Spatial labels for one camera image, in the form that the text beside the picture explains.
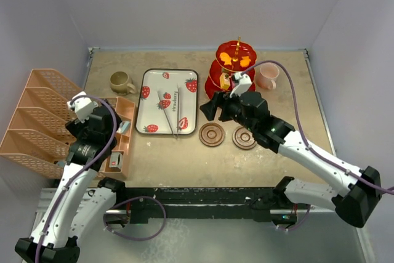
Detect pink mug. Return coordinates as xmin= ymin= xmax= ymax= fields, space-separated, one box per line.
xmin=255 ymin=63 xmax=280 ymax=90

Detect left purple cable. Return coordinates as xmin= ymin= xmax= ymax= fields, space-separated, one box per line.
xmin=34 ymin=95 xmax=118 ymax=263

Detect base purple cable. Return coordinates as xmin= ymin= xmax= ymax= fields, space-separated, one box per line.
xmin=103 ymin=195 xmax=167 ymax=241

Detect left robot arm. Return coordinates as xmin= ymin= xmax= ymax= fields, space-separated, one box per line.
xmin=15 ymin=92 xmax=127 ymax=262

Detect yellow cake slice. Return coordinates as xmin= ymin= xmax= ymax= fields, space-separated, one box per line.
xmin=219 ymin=72 xmax=231 ymax=90

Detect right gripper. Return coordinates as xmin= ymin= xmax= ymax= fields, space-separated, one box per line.
xmin=201 ymin=87 xmax=257 ymax=132

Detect beige ceramic mug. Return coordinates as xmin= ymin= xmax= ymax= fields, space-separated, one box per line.
xmin=110 ymin=71 xmax=138 ymax=95

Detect red three-tier cake stand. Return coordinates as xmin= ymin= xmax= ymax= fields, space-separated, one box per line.
xmin=204 ymin=37 xmax=257 ymax=99

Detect metal tongs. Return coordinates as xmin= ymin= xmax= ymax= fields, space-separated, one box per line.
xmin=157 ymin=83 xmax=180 ymax=139

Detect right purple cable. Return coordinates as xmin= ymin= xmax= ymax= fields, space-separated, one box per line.
xmin=241 ymin=60 xmax=394 ymax=232

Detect white strawberry tray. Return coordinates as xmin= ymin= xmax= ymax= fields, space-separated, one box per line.
xmin=135 ymin=68 xmax=199 ymax=136

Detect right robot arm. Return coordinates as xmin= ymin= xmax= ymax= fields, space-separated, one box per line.
xmin=199 ymin=72 xmax=382 ymax=228

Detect brown wooden coaster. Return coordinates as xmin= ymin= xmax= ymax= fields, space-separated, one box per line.
xmin=199 ymin=123 xmax=225 ymax=147
xmin=232 ymin=126 xmax=257 ymax=150

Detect pink desk organizer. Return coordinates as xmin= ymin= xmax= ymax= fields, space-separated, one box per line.
xmin=0 ymin=68 xmax=137 ymax=180

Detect small grey box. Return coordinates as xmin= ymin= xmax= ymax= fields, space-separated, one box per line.
xmin=108 ymin=152 xmax=123 ymax=170

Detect black base frame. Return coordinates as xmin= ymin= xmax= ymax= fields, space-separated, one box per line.
xmin=101 ymin=178 xmax=312 ymax=225

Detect orange fish cake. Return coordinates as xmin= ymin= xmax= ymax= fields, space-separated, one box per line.
xmin=219 ymin=52 xmax=232 ymax=65
xmin=239 ymin=56 xmax=251 ymax=68

